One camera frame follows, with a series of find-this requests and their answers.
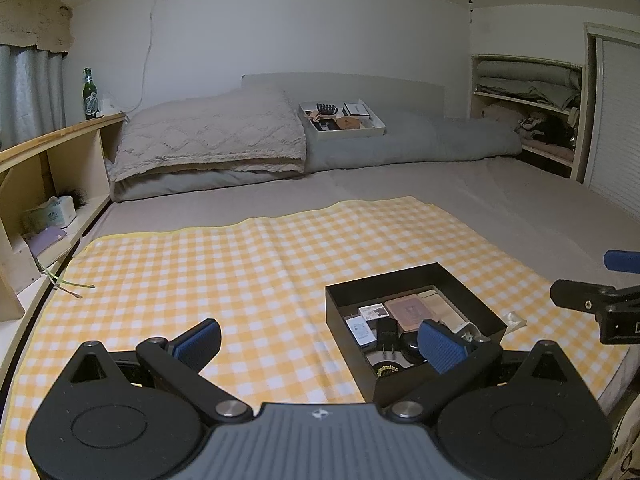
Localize white wall shelf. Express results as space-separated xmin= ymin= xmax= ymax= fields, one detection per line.
xmin=469 ymin=53 xmax=587 ymax=179

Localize purple notebook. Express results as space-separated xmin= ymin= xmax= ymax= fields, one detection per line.
xmin=24 ymin=225 xmax=69 ymax=256

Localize dark clothes pile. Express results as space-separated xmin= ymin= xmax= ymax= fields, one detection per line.
xmin=519 ymin=109 xmax=577 ymax=149

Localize beige knitted blanket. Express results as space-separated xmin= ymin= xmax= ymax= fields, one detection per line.
xmin=108 ymin=84 xmax=307 ymax=184

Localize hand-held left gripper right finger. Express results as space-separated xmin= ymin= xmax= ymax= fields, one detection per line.
xmin=390 ymin=319 xmax=586 ymax=423

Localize dark fuzzy item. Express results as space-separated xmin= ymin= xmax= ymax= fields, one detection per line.
xmin=54 ymin=185 xmax=89 ymax=206

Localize white sliding door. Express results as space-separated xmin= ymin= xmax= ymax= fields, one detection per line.
xmin=582 ymin=22 xmax=640 ymax=222

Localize black earbuds case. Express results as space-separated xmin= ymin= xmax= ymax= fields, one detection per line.
xmin=399 ymin=335 xmax=429 ymax=365

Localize grey and white box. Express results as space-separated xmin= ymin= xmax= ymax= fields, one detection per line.
xmin=347 ymin=315 xmax=376 ymax=349

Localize green glass bottle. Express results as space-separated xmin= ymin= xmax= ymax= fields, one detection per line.
xmin=82 ymin=66 xmax=99 ymax=121

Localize white wall cable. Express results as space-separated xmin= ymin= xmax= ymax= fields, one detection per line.
xmin=122 ymin=0 xmax=167 ymax=114

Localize grey bed sheet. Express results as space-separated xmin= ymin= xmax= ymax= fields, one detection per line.
xmin=80 ymin=157 xmax=640 ymax=288

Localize beige curtain valance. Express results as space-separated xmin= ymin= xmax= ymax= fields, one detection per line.
xmin=0 ymin=0 xmax=76 ymax=54

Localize black cardboard box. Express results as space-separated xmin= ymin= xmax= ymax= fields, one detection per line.
xmin=324 ymin=262 xmax=509 ymax=407

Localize tissue box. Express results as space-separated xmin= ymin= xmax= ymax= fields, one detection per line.
xmin=22 ymin=194 xmax=77 ymax=234

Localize light wooden block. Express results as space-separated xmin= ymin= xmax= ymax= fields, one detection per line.
xmin=417 ymin=287 xmax=471 ymax=334

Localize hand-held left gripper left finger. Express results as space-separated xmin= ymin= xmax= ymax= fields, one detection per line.
xmin=70 ymin=319 xmax=253 ymax=423

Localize folded green bedding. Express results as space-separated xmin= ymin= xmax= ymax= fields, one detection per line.
xmin=474 ymin=59 xmax=584 ymax=109

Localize white tray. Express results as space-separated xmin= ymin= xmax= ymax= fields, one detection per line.
xmin=298 ymin=99 xmax=387 ymax=137

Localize black power adapter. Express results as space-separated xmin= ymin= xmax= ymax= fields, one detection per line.
xmin=374 ymin=318 xmax=400 ymax=362

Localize white wooden box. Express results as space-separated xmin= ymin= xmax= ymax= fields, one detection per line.
xmin=0 ymin=246 xmax=42 ymax=295

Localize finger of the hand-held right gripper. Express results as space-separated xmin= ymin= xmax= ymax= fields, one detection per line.
xmin=603 ymin=248 xmax=640 ymax=275
xmin=549 ymin=278 xmax=640 ymax=312

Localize yellow checked mat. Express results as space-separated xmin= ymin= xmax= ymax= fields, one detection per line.
xmin=0 ymin=195 xmax=632 ymax=433

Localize wooden shelf unit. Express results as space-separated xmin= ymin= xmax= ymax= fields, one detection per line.
xmin=0 ymin=112 xmax=127 ymax=323

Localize round black tin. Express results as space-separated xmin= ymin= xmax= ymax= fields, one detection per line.
xmin=367 ymin=357 xmax=406 ymax=379

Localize grey curtain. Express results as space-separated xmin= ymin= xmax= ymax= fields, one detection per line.
xmin=0 ymin=42 xmax=67 ymax=150

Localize green plant stems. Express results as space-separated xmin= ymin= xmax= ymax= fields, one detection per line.
xmin=42 ymin=264 xmax=96 ymax=299

